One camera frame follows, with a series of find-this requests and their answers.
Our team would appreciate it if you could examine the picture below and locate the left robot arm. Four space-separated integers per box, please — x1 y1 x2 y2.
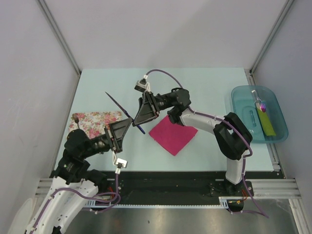
25 118 132 234

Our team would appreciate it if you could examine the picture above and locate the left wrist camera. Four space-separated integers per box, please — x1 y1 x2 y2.
112 151 128 175

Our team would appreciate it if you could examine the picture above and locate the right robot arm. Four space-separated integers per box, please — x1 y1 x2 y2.
134 87 253 195

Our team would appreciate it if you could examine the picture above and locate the silver utensil in bin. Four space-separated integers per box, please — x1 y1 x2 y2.
251 90 261 109

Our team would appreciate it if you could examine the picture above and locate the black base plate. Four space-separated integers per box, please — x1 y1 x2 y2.
50 170 285 205

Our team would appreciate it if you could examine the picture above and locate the pink paper napkin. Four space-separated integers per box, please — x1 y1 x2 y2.
149 116 198 156

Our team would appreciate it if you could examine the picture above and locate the teal plastic bin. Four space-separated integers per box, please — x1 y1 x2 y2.
231 85 289 144

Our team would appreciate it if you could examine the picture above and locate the floral tray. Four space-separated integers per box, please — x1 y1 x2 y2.
73 111 122 139

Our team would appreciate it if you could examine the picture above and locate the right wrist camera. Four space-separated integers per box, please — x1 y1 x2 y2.
134 75 151 93

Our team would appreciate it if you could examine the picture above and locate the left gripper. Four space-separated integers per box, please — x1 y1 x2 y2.
81 117 133 157

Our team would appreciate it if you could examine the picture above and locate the iridescent fork in bin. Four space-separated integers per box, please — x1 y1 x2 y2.
260 100 266 113

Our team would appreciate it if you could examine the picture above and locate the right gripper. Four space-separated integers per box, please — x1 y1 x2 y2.
132 92 173 128

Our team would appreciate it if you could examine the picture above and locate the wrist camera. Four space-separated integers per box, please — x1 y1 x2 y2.
134 75 151 93
112 151 128 175

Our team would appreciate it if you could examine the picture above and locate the aluminium frame rail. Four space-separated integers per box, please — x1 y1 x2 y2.
35 178 301 199

